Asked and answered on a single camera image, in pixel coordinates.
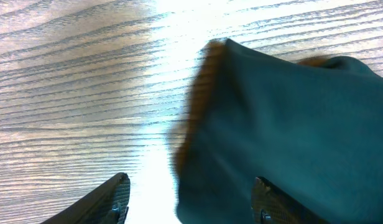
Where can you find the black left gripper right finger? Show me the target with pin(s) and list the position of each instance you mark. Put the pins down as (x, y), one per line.
(272, 205)

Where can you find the black t-shirt with white logo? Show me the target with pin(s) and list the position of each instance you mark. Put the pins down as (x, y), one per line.
(314, 134)

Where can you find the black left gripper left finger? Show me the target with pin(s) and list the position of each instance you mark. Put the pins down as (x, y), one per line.
(107, 203)

